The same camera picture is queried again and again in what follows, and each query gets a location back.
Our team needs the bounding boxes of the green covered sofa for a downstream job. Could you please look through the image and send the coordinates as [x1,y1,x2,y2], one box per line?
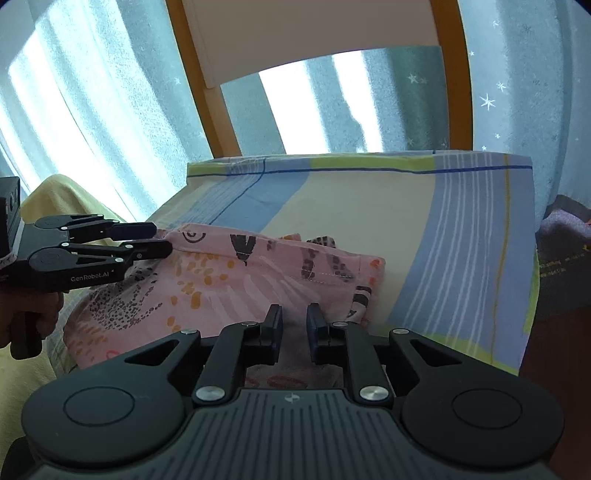
[0,173,127,439]

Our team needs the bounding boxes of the striped blue yellow sheet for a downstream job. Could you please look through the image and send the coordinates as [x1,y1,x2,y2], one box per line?
[152,150,542,376]

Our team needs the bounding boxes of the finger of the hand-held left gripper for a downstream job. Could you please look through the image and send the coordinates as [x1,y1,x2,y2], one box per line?
[34,213,158,244]
[28,240,174,278]

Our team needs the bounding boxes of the grey cloth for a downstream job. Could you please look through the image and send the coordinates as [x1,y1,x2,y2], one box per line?
[534,194,591,320]

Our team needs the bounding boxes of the person's left hand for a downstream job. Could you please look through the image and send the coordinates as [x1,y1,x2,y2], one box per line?
[0,290,65,350]

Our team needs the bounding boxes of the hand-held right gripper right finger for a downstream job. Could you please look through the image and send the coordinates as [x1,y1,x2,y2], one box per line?
[307,303,482,408]

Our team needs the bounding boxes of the wooden chair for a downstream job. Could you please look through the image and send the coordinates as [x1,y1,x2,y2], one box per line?
[165,0,477,160]

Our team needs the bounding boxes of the pink patterned pants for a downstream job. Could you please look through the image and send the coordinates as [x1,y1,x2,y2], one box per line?
[64,223,386,370]

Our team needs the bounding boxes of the blue star curtain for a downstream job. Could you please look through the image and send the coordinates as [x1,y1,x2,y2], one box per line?
[0,0,591,222]

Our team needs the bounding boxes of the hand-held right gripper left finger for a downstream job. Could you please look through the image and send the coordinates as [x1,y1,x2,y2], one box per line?
[108,304,284,408]

